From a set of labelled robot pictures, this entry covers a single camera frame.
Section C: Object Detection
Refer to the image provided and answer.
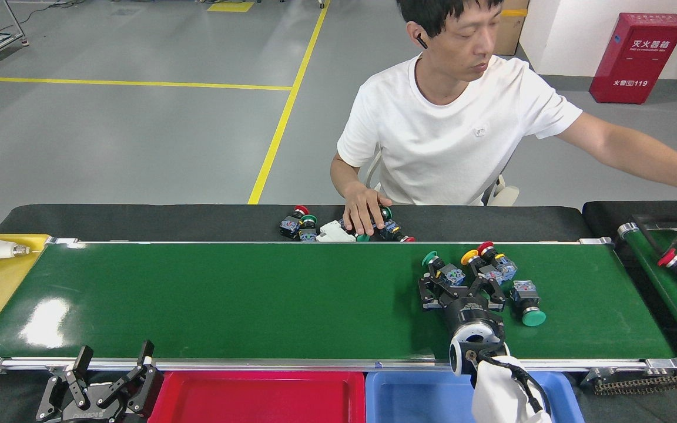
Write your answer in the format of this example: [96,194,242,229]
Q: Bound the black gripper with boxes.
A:
[36,340,165,423]
[418,270,507,338]

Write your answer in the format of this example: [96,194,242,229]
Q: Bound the yellow push button switch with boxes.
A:
[461,249,504,286]

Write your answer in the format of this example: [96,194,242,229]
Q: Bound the red plastic tray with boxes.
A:
[148,371,366,423]

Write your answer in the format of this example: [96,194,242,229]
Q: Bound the long green conveyor belt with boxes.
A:
[0,236,677,377]

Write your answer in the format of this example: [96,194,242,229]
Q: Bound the short green conveyor belt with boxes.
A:
[618,222,677,366]

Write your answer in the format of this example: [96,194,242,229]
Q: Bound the person's right hand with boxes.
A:
[341,183,393,237]

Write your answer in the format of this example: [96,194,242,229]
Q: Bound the blue plastic bin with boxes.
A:
[365,370,586,423]

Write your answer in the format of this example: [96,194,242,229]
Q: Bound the person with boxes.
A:
[330,0,677,237]

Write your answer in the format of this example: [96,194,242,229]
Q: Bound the thin black rod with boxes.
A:
[632,214,665,253]

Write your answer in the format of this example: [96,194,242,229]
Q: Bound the cardboard box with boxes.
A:
[494,0,530,56]

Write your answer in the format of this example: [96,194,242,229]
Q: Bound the red fire extinguisher cabinet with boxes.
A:
[589,13,677,105]

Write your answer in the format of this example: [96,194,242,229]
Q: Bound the black drive chain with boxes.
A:
[591,371,677,395]

